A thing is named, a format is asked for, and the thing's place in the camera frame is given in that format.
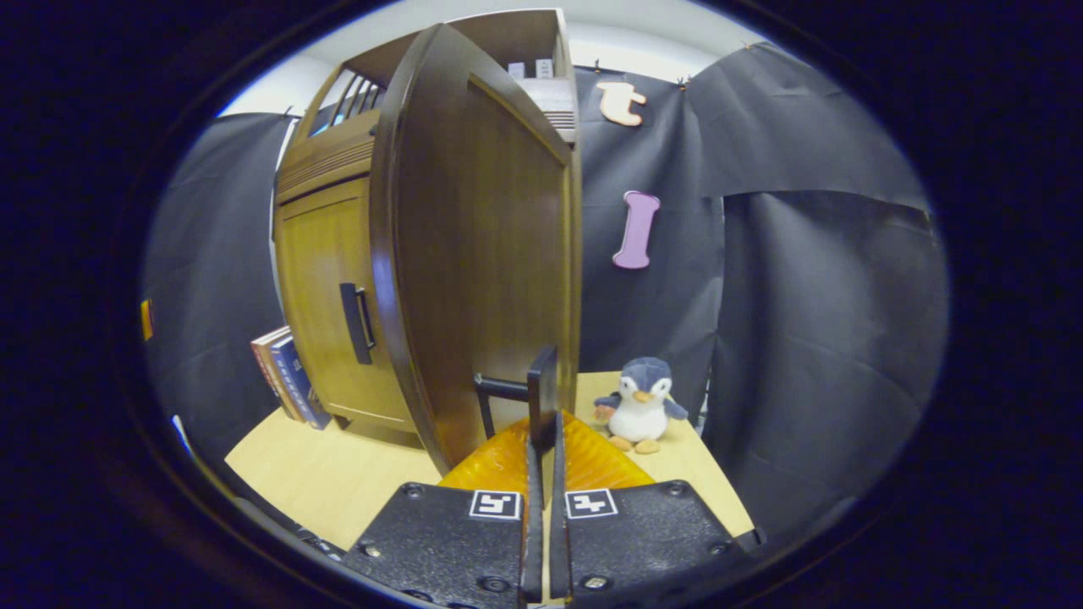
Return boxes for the penguin plush toy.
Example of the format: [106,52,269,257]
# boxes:
[592,356,690,455]

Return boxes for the brown book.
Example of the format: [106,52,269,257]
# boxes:
[256,331,307,422]

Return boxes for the black backdrop cloth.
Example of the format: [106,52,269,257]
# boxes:
[140,42,950,542]

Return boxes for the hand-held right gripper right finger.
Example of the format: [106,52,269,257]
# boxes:
[548,410,762,609]

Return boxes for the wooden shoe cabinet door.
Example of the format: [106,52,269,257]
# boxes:
[273,176,417,434]
[370,23,583,475]

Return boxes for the blue book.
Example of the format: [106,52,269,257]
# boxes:
[269,336,333,431]

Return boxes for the wooden double-door shoe cabinet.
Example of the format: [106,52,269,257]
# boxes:
[272,8,585,476]

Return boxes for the red-brown book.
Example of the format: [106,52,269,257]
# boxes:
[250,326,293,409]

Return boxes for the black door handle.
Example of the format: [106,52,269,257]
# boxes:
[340,283,377,365]
[474,345,559,449]

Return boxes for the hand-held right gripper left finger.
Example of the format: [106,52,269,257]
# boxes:
[343,410,547,609]

